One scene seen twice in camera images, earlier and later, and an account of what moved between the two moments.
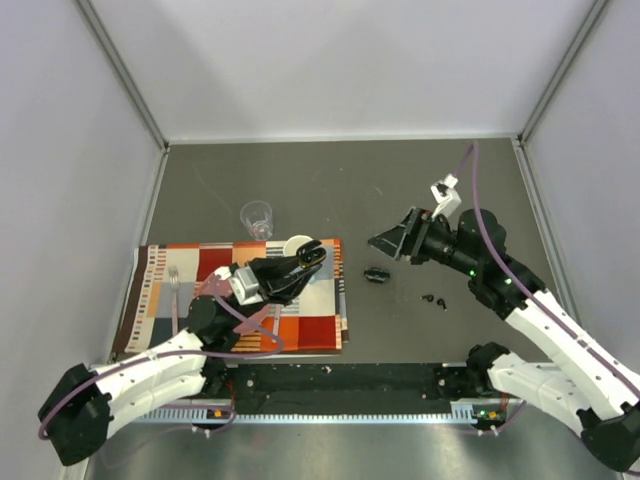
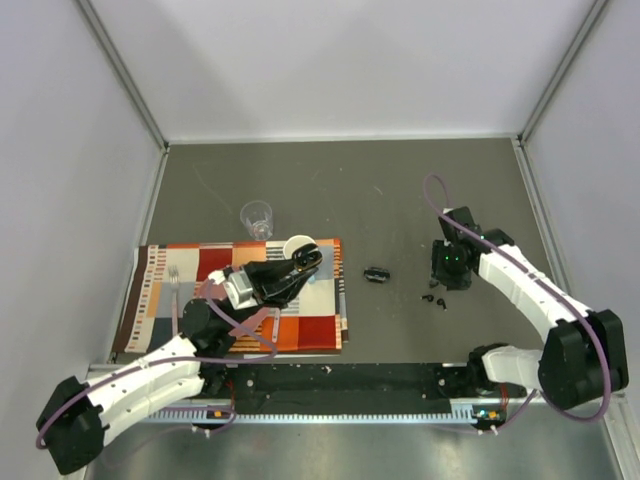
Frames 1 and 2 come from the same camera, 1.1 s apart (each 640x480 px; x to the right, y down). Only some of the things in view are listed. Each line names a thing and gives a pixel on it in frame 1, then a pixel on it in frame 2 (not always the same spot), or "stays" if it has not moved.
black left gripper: x=273 y=285 stays
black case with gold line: x=309 y=254 stays
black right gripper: x=391 y=240 to x=440 y=275
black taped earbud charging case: x=376 y=275 stays
